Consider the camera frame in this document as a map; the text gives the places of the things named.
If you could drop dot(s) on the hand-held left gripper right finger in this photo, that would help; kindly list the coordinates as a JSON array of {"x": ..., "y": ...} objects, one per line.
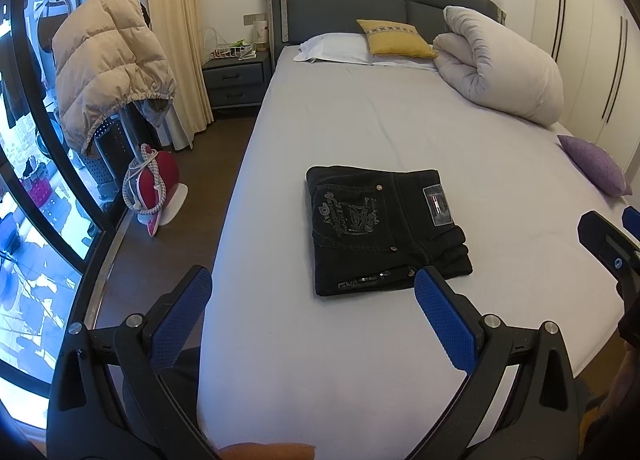
[{"x": 445, "y": 322}]

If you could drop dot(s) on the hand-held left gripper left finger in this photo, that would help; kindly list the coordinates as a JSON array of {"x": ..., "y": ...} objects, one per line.
[{"x": 182, "y": 312}]

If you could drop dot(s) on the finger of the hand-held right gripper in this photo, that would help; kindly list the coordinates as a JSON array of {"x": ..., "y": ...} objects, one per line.
[
  {"x": 632, "y": 222},
  {"x": 597, "y": 235}
]

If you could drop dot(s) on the black denim pants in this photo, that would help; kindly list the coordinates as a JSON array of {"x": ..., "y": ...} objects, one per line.
[{"x": 370, "y": 240}]

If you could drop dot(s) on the purple pillow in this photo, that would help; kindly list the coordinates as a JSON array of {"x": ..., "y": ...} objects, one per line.
[{"x": 595, "y": 165}]

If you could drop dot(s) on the bed with white sheet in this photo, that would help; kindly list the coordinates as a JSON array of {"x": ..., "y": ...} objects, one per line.
[{"x": 350, "y": 370}]

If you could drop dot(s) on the red clothes iron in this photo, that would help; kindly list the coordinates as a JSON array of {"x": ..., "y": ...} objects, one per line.
[{"x": 157, "y": 180}]

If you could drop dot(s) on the glass window door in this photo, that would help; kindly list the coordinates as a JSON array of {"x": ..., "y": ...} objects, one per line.
[{"x": 45, "y": 240}]

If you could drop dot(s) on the orange object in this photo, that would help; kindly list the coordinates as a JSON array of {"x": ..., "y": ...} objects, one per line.
[{"x": 270, "y": 452}]

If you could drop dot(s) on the black perforated bin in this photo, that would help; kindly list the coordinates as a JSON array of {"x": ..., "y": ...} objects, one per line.
[{"x": 110, "y": 155}]

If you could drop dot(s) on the pink basket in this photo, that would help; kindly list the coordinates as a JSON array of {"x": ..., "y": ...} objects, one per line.
[{"x": 37, "y": 190}]

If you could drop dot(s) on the rolled white duvet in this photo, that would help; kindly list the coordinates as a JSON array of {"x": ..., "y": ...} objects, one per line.
[{"x": 500, "y": 65}]

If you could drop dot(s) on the white wardrobe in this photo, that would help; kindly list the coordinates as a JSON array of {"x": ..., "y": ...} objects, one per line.
[{"x": 590, "y": 25}]

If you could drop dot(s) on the grey nightstand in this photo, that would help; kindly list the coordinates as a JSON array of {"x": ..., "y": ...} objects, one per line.
[{"x": 235, "y": 82}]

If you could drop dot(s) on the beige down jacket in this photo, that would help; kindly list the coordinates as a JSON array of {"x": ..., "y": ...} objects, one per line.
[{"x": 105, "y": 55}]

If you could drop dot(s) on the cream curtain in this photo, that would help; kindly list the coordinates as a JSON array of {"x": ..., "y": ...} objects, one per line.
[{"x": 175, "y": 40}]

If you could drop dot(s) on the yellow pillow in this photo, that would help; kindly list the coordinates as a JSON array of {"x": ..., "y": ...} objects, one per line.
[{"x": 395, "y": 37}]

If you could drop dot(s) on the white cylindrical container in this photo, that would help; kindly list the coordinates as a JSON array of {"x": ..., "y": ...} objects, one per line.
[{"x": 260, "y": 35}]

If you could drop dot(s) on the white pillow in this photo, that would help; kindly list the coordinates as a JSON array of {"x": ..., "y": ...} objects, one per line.
[{"x": 335, "y": 47}]

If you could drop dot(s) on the grey upholstered headboard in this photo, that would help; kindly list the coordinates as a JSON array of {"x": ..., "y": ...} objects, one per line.
[{"x": 360, "y": 0}]

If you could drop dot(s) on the wall switch panel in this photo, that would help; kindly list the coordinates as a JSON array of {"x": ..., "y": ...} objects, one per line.
[{"x": 254, "y": 18}]

